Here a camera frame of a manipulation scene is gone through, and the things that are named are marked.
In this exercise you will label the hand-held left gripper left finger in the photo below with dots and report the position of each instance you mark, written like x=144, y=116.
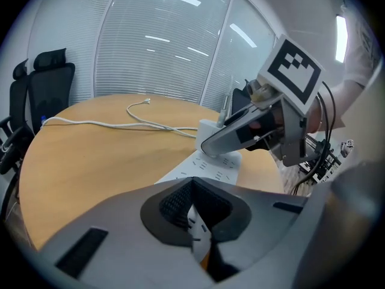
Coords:
x=120, y=239

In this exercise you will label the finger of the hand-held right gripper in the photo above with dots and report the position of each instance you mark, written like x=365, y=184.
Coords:
x=222, y=140

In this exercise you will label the white window blinds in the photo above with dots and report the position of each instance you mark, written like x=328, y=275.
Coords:
x=150, y=56

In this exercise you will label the blue-capped plastic bottle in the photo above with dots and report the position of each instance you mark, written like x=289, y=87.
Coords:
x=43, y=120

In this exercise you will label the person's white printed shirt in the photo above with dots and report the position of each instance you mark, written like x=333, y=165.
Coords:
x=361, y=56

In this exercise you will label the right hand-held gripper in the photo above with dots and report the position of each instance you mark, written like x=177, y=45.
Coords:
x=293, y=71

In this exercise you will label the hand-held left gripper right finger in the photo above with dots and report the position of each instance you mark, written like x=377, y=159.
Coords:
x=264, y=215

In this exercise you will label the white power strip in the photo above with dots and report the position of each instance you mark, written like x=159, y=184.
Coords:
x=222, y=167

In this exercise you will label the person's right forearm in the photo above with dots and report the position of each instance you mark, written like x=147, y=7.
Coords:
x=312, y=116

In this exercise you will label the black metal frame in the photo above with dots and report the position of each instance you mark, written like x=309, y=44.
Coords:
x=326, y=161

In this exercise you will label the black office chair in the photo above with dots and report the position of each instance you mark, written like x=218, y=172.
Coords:
x=239, y=99
x=48, y=86
x=15, y=101

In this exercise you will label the beige gripper camera module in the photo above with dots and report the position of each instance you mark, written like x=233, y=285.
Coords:
x=261, y=93

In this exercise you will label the round wooden table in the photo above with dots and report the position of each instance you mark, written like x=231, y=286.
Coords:
x=105, y=161

